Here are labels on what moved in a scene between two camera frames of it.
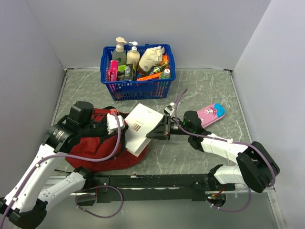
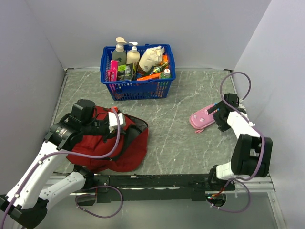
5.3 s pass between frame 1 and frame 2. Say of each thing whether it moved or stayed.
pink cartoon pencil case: stayed
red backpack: moved
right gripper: moved
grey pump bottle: stayed
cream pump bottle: stayed
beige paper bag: stayed
